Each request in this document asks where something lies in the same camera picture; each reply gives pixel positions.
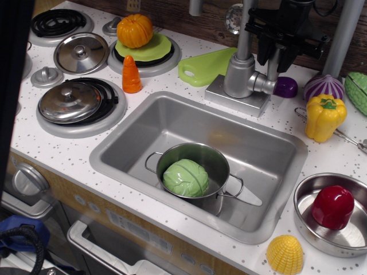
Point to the steel lid on burner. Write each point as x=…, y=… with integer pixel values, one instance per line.
x=69, y=102

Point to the orange toy carrot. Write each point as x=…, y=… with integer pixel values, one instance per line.
x=131, y=81

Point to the yellow toy bell pepper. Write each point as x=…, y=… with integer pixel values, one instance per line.
x=324, y=115

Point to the blue clamp object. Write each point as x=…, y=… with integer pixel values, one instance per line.
x=22, y=234

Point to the steel lid upper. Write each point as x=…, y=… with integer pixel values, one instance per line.
x=81, y=53

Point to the grey oven dial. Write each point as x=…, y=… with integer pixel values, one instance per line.
x=27, y=181

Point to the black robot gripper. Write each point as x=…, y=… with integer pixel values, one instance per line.
x=290, y=26

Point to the green cutting board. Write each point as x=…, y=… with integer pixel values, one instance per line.
x=201, y=70

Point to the steel pot with handles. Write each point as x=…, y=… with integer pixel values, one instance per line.
x=212, y=160

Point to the green toy bitter gourd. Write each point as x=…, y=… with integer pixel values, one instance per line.
x=355, y=88

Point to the oven door handle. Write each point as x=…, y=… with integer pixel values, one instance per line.
x=40, y=210

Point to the grey vertical pole right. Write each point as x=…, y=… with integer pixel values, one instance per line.
x=346, y=27

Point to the green round plate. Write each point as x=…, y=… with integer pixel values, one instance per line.
x=158, y=47

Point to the clear crystal knob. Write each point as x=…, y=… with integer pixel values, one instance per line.
x=233, y=18

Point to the yellow toy corn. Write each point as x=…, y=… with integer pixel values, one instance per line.
x=285, y=255

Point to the metal tongs utensil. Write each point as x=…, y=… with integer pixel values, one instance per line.
x=301, y=112

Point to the burner front with lid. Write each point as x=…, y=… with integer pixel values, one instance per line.
x=111, y=111

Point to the burner far left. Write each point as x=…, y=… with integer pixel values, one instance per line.
x=27, y=66

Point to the silver toy faucet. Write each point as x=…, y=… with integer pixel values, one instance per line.
x=231, y=90

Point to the burner under green plate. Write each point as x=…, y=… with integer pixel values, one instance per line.
x=148, y=71

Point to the grey stove knob top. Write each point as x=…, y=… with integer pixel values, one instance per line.
x=110, y=28

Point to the steel round pan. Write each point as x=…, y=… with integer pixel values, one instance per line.
x=347, y=242

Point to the orange toy pumpkin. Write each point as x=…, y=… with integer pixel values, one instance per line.
x=135, y=31

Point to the grey toy sink basin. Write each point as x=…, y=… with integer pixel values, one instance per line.
x=252, y=168

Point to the green toy cabbage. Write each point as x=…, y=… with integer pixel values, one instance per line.
x=186, y=178

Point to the red toy pepper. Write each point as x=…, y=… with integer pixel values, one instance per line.
x=333, y=207

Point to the grey pole top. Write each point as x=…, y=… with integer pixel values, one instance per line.
x=195, y=7

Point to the black coil burner back left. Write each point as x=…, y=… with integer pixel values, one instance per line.
x=49, y=28

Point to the grey stove knob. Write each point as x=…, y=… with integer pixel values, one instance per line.
x=110, y=28
x=47, y=77

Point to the purple toy eggplant piece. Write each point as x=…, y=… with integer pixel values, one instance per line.
x=286, y=87

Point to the purple toy onion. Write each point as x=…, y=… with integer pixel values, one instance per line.
x=323, y=85

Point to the grey stove knob middle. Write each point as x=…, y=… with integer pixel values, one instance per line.
x=47, y=77

